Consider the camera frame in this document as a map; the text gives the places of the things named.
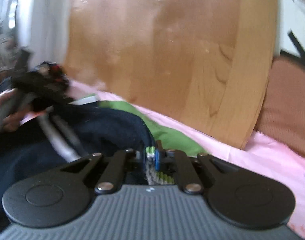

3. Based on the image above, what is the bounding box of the navy green striped sweater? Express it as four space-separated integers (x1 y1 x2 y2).
0 93 209 230

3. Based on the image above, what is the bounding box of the wooden headboard panel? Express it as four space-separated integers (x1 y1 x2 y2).
65 0 277 148

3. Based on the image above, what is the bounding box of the black red patterned garment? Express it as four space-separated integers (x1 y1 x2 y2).
11 61 73 112

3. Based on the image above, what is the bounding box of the pink floral bed sheet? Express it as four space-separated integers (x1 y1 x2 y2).
67 80 305 239

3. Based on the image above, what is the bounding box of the black tape cross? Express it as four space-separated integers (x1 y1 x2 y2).
280 31 305 66

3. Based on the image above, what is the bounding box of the brown cushion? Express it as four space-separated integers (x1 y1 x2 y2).
255 57 305 157

